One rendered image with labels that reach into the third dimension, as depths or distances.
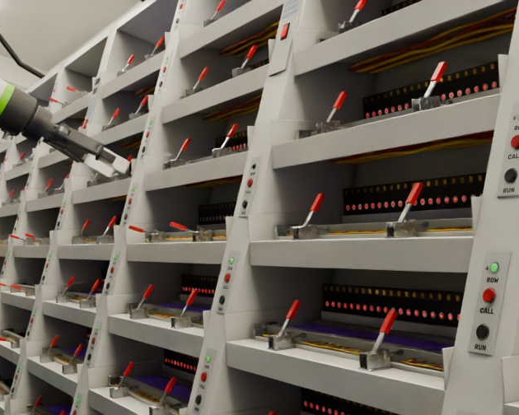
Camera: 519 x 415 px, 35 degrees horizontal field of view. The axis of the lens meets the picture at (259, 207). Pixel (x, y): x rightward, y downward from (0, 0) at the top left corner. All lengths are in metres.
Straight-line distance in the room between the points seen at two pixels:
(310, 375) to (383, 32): 0.57
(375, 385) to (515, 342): 0.25
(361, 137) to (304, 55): 0.32
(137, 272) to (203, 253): 0.49
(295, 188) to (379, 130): 0.36
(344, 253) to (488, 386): 0.39
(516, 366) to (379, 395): 0.24
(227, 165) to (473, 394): 0.92
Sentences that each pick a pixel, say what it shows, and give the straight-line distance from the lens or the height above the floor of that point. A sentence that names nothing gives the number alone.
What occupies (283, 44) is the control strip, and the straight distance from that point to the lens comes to 1.70.
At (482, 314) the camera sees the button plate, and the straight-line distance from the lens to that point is 1.02.
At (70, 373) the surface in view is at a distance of 2.46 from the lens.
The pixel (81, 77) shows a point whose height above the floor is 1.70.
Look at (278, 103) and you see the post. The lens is 1.63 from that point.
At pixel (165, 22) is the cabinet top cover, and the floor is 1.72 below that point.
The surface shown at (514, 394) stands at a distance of 0.98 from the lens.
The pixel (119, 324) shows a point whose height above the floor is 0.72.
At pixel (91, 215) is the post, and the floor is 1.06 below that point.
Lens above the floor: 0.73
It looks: 10 degrees up
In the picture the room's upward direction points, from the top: 13 degrees clockwise
